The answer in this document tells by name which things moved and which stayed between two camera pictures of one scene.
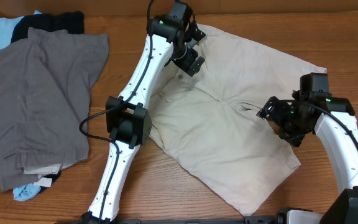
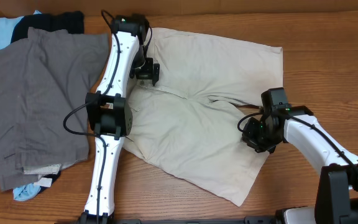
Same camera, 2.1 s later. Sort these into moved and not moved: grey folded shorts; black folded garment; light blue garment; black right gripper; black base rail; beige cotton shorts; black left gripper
Moved: beige cotton shorts; black left gripper; black right gripper
Not moved: grey folded shorts; black folded garment; light blue garment; black base rail
